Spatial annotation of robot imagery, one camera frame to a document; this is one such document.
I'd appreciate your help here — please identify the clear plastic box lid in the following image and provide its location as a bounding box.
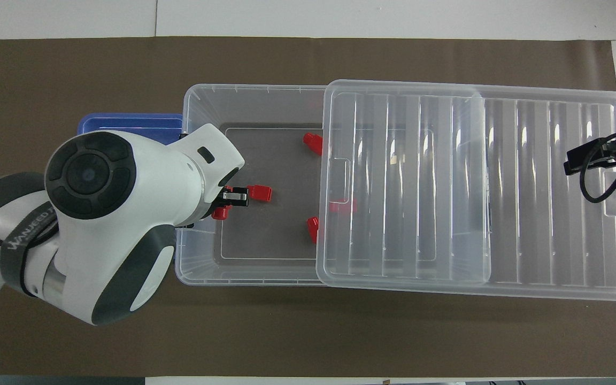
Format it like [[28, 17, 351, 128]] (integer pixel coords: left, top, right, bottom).
[[315, 79, 616, 302]]

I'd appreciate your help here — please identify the clear plastic storage box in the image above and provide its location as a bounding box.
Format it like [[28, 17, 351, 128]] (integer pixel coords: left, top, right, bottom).
[[174, 83, 493, 287]]

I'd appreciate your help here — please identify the blue plastic container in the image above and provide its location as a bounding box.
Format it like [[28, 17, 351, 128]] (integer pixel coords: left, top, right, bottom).
[[76, 112, 184, 146]]

